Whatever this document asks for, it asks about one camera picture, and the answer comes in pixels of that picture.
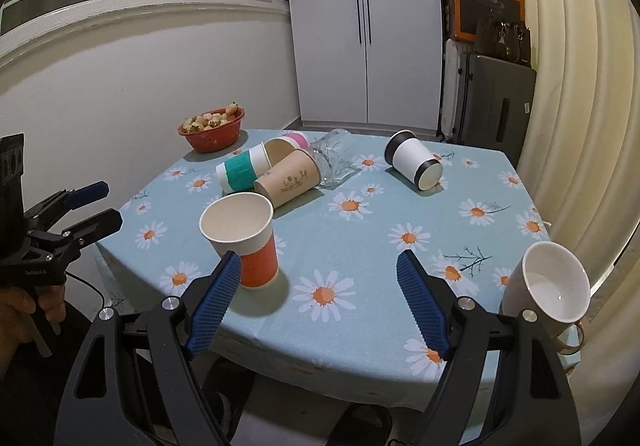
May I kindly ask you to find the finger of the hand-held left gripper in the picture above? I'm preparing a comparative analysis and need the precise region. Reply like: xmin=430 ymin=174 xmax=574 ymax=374
xmin=29 ymin=208 xmax=124 ymax=253
xmin=23 ymin=181 xmax=110 ymax=233

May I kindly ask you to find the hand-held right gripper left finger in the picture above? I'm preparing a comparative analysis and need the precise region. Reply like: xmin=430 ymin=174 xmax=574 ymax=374
xmin=54 ymin=251 xmax=243 ymax=446

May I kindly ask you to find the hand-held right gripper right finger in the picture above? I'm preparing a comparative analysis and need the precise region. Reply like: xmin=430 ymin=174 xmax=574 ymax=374
xmin=396 ymin=249 xmax=583 ymax=446

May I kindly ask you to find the orange and white paper cup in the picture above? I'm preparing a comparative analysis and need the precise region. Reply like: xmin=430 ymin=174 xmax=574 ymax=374
xmin=199 ymin=192 xmax=279 ymax=289

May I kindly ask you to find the teal sleeve paper cup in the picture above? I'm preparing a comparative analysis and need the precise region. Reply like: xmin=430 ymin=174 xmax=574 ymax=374
xmin=216 ymin=142 xmax=271 ymax=195

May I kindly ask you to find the white cup with black bands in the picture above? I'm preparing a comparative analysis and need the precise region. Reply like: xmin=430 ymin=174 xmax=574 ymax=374
xmin=384 ymin=130 xmax=444 ymax=192

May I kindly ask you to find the brown paper cup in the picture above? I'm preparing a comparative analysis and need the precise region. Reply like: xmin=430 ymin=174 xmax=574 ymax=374
xmin=254 ymin=148 xmax=323 ymax=208

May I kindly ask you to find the clear glass cup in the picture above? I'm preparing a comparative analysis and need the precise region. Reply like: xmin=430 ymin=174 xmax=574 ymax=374
xmin=307 ymin=128 xmax=361 ymax=190

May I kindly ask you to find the pink paper cup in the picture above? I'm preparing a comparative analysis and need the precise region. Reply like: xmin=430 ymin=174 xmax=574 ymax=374
xmin=264 ymin=131 xmax=310 ymax=166

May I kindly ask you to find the person's left hand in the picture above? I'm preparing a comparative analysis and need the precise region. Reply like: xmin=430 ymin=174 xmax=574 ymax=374
xmin=0 ymin=283 xmax=67 ymax=377

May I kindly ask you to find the black slipper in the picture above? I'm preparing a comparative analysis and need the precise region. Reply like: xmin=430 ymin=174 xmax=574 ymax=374
xmin=327 ymin=402 xmax=394 ymax=446
xmin=204 ymin=360 xmax=257 ymax=429

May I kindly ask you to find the floral light blue tablecloth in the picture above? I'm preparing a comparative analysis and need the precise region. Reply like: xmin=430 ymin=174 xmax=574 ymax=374
xmin=95 ymin=128 xmax=585 ymax=414

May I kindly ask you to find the red plastic bowl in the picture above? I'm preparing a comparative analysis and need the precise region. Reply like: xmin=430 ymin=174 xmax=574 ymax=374
xmin=177 ymin=107 xmax=246 ymax=154

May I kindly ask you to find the white ceramic mug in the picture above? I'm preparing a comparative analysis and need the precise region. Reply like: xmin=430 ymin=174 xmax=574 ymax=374
xmin=500 ymin=241 xmax=592 ymax=356

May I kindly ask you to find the pile of small fruits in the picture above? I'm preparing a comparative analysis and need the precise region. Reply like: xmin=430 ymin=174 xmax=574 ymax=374
xmin=182 ymin=102 xmax=241 ymax=134

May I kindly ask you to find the dark clothing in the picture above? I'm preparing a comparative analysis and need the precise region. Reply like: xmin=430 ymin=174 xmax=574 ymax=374
xmin=0 ymin=296 xmax=103 ymax=446

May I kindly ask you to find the dark grey suitcase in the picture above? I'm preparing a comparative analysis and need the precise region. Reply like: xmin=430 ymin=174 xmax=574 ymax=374
xmin=457 ymin=52 xmax=538 ymax=152

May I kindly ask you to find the white ribbed case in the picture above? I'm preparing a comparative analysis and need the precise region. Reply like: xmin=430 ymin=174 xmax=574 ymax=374
xmin=440 ymin=39 xmax=462 ymax=139

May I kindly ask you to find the cream curtain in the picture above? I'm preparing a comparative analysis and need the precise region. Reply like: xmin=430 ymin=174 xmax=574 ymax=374
xmin=487 ymin=0 xmax=640 ymax=399

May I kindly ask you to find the dark brown handbag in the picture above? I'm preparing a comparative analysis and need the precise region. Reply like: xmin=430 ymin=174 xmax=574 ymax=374
xmin=474 ymin=16 xmax=532 ymax=65

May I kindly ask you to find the white wardrobe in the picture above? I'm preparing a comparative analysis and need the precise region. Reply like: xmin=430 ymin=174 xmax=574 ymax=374
xmin=282 ymin=0 xmax=446 ymax=137

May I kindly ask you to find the black cable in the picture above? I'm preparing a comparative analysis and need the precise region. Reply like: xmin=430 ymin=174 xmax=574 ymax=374
xmin=65 ymin=271 xmax=109 ymax=313

